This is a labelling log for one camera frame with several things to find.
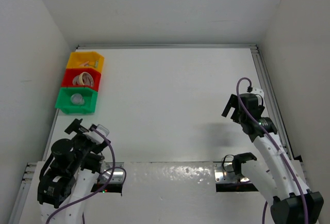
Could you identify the aluminium frame rail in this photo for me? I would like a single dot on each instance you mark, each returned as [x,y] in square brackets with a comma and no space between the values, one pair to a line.
[163,46]
[22,193]
[271,102]

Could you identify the grey tape roll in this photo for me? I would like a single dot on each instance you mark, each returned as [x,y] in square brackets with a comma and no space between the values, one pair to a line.
[74,81]

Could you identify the left aluminium frame rail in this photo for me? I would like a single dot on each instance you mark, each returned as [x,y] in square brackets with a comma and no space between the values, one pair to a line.
[22,193]

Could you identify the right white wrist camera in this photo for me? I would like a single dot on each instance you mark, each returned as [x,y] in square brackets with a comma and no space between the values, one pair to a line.
[256,90]

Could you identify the back aluminium frame rail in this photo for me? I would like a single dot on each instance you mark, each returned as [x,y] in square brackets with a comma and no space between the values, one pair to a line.
[163,46]

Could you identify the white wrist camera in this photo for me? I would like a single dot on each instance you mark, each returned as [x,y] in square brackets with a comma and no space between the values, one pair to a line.
[97,133]
[256,90]

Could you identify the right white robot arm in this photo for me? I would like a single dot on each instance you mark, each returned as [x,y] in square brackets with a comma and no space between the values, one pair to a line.
[288,196]

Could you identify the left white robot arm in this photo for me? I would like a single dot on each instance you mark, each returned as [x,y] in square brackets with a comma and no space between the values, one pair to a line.
[67,177]

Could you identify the beige tape roll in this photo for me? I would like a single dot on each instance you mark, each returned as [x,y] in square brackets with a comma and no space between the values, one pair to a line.
[85,79]

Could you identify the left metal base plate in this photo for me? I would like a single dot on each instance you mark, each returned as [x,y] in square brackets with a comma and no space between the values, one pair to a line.
[117,172]

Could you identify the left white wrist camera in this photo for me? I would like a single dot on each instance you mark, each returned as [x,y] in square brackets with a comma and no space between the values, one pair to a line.
[97,133]

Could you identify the green plastic bin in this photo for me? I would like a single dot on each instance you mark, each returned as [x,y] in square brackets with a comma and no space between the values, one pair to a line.
[64,104]

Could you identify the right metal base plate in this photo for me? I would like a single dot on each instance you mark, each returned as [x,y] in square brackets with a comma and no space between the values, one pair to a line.
[224,174]

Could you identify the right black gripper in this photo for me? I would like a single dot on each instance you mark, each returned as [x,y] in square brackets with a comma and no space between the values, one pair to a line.
[232,102]

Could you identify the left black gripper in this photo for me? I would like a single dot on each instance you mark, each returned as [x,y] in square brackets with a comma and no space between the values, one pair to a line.
[76,126]

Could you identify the orange eraser cap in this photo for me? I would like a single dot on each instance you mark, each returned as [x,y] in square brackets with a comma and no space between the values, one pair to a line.
[84,64]

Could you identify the yellow plastic bin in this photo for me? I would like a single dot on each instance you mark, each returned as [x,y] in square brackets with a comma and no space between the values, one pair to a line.
[77,58]

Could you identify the red plastic bin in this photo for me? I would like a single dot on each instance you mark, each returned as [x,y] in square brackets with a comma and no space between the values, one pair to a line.
[71,73]

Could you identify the metal base plate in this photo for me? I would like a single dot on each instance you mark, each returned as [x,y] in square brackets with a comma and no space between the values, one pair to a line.
[117,172]
[224,174]

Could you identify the right aluminium frame rail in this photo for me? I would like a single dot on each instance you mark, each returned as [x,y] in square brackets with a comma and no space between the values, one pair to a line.
[271,102]

